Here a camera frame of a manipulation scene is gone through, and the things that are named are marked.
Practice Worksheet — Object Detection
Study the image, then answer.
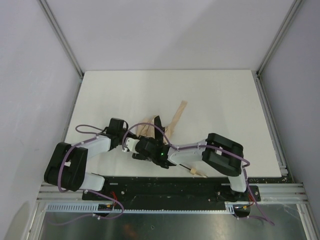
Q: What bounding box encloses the beige and black folding umbrella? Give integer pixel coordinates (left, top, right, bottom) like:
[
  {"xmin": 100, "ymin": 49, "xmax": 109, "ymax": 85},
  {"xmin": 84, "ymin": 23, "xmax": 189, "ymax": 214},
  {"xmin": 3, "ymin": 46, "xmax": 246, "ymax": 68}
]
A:
[{"xmin": 136, "ymin": 100, "xmax": 208, "ymax": 178}]

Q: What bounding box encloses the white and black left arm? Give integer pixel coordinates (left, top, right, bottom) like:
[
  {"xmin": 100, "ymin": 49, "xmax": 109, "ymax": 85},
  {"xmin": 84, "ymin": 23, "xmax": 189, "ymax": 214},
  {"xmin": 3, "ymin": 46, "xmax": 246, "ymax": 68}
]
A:
[{"xmin": 43, "ymin": 118, "xmax": 129, "ymax": 192}]

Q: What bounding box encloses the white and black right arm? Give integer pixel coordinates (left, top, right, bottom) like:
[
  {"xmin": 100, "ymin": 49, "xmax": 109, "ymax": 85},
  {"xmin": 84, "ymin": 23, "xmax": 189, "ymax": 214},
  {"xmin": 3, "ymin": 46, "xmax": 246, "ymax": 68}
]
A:
[{"xmin": 122, "ymin": 116, "xmax": 250, "ymax": 193}]

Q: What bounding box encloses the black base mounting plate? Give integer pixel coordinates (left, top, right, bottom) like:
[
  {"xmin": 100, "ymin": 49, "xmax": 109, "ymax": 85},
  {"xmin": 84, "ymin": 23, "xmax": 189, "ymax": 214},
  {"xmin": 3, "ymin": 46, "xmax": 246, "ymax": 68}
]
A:
[{"xmin": 82, "ymin": 176, "xmax": 251, "ymax": 211}]

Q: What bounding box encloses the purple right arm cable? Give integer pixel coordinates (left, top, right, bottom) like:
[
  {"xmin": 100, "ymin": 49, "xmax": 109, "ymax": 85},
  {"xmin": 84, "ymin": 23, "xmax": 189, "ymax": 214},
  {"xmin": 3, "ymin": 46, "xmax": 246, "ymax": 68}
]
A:
[{"xmin": 122, "ymin": 123, "xmax": 276, "ymax": 226}]

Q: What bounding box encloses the grey slotted cable duct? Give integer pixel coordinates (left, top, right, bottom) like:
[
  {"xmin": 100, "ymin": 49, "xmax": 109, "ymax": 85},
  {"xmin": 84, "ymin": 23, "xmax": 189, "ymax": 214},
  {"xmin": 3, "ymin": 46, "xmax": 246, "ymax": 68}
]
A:
[{"xmin": 45, "ymin": 202, "xmax": 241, "ymax": 215}]

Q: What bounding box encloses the front aluminium frame rail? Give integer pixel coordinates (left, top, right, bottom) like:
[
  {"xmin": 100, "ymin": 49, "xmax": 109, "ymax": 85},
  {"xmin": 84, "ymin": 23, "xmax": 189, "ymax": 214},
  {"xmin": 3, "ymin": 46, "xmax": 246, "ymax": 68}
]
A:
[{"xmin": 36, "ymin": 183, "xmax": 309, "ymax": 204}]

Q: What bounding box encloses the right aluminium frame post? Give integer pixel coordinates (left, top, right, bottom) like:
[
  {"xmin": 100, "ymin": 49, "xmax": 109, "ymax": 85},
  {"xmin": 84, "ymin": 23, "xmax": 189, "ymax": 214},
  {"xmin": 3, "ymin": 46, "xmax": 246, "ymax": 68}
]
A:
[{"xmin": 256, "ymin": 0, "xmax": 305, "ymax": 76}]

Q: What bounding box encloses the aluminium frame post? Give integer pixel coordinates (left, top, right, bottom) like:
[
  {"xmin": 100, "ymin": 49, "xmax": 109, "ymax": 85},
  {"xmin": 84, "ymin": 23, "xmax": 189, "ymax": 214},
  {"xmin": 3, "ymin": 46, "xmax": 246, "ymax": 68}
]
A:
[
  {"xmin": 256, "ymin": 0, "xmax": 305, "ymax": 76},
  {"xmin": 37, "ymin": 0, "xmax": 84, "ymax": 80}
]

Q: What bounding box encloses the left aluminium frame post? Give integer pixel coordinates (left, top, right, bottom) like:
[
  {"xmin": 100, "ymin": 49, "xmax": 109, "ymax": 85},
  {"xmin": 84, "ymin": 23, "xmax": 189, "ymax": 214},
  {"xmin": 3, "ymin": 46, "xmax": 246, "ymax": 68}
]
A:
[{"xmin": 37, "ymin": 0, "xmax": 84, "ymax": 80}]

